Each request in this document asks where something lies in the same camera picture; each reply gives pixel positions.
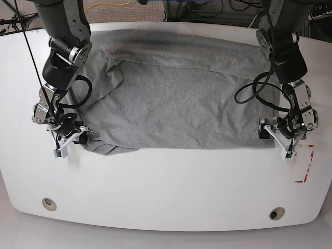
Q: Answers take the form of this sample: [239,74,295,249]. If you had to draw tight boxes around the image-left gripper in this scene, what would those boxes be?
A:
[50,121,92,149]

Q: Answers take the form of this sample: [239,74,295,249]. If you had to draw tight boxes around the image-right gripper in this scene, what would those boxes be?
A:
[258,117,306,152]

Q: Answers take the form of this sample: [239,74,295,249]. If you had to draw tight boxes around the grey printed T-shirt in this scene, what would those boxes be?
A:
[77,30,274,155]

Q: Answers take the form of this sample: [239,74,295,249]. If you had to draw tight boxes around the black robot arm image-left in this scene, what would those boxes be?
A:
[32,1,92,158]

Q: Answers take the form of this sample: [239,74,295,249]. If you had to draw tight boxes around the red tape rectangle marking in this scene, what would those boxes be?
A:
[291,144,314,184]

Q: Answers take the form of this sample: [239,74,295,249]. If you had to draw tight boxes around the white power strip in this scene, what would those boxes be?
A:
[309,5,331,21]

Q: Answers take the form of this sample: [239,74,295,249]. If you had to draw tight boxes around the black tripod legs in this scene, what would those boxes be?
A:
[1,1,39,36]

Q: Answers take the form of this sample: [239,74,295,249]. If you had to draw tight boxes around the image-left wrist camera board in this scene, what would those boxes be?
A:
[54,147,68,158]

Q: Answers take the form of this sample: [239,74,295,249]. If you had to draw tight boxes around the left table cable grommet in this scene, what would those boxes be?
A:
[42,198,57,212]

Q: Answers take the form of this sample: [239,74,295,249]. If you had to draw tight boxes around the table cable grommet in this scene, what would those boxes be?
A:
[42,198,57,212]
[269,207,285,220]

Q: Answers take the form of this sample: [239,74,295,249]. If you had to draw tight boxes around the right table cable grommet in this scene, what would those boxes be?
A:
[269,207,285,220]

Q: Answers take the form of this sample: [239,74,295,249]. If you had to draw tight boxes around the yellow cable on floor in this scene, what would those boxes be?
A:
[85,0,132,12]

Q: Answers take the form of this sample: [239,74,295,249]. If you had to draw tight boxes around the grey metal frame leg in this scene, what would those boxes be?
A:
[162,1,188,22]

